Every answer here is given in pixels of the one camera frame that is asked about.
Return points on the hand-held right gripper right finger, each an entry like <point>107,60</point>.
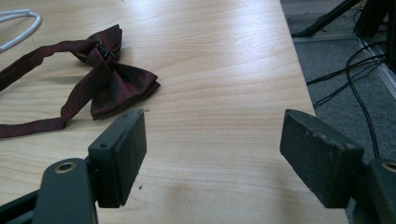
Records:
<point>317,155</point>

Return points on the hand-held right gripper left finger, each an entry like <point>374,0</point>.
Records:
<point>120,158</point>

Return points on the dark red bow tie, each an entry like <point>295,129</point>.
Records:
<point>106,81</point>

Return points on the black stand leg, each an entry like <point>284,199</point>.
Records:
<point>323,20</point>

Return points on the white plastic hanger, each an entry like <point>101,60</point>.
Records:
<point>21,29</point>

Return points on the black metal frame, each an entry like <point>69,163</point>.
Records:
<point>373,18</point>

